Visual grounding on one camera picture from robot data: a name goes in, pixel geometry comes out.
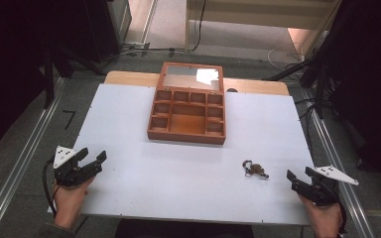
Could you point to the person's left hand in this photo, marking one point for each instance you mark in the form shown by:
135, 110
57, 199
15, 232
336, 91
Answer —
67, 203

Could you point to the person's dark clothing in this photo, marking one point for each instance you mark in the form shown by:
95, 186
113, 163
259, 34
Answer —
185, 230

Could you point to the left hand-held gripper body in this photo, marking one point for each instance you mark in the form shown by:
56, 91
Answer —
66, 172

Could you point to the beige wooden furniture frame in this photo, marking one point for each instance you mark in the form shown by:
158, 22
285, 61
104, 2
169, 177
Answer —
244, 13

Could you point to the dark cabinet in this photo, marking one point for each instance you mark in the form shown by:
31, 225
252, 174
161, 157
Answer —
107, 29

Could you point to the white board sheet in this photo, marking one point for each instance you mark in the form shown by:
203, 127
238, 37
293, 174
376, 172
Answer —
185, 178

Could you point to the metal floor rail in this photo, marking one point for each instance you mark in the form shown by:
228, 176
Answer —
340, 178
20, 165

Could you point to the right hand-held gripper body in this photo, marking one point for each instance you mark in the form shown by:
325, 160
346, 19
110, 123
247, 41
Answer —
322, 190

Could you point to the wooden compartment box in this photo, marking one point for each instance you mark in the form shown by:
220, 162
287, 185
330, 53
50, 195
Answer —
188, 109

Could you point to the black metal stand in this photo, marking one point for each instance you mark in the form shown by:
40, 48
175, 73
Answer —
49, 79
319, 82

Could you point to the small dark round object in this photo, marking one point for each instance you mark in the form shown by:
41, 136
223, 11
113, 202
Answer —
232, 90

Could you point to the person's right hand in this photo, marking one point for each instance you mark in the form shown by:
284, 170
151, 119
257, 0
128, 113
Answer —
324, 218

